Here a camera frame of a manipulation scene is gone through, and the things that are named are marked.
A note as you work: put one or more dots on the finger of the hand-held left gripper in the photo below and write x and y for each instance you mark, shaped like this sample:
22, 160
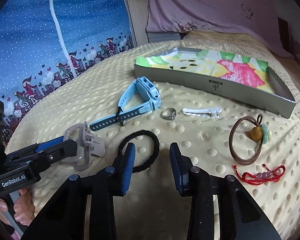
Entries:
62, 150
50, 143

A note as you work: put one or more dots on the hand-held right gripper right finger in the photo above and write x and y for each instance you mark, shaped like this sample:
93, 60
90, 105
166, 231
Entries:
176, 165

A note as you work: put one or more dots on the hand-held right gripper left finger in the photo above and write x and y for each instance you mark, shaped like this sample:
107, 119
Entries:
128, 165

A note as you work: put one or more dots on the beige hair claw clip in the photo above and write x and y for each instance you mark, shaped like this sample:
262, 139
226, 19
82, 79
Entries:
97, 150

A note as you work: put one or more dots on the white hair clip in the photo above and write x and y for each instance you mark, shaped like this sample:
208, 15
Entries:
202, 110

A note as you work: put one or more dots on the light blue wrist watch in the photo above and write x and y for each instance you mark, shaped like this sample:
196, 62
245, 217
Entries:
146, 90

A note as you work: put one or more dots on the grey shallow tray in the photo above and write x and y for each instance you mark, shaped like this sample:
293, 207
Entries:
190, 80

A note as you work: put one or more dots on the person's left hand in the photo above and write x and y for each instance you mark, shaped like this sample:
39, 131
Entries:
25, 206

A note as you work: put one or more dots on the yellow dotted blanket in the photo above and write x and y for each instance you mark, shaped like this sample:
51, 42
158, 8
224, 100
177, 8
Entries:
205, 135

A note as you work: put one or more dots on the colourful drawing paper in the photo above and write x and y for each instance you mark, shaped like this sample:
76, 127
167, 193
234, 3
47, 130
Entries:
235, 72

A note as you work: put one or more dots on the wooden headboard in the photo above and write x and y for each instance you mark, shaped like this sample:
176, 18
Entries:
138, 17

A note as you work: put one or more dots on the pink sheet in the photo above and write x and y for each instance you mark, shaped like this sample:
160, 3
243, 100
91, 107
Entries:
215, 5

